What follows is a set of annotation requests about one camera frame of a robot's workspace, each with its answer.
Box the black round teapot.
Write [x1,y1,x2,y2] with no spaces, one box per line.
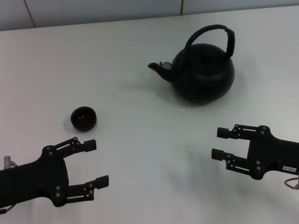
[147,24,235,106]

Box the thin left wrist cable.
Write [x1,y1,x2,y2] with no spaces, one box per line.
[0,204,15,213]

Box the small dark teacup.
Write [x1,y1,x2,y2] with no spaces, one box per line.
[70,106,98,132]

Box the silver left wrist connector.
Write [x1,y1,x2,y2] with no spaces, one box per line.
[3,155,17,169]

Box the thin right wrist cable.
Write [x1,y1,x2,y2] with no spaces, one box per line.
[283,178,297,189]

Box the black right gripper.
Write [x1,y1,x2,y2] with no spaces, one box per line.
[211,124,299,181]

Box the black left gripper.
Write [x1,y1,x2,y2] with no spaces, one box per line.
[0,137,110,208]

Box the thin wrist cable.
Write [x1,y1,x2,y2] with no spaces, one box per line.
[283,178,297,189]
[0,204,15,213]

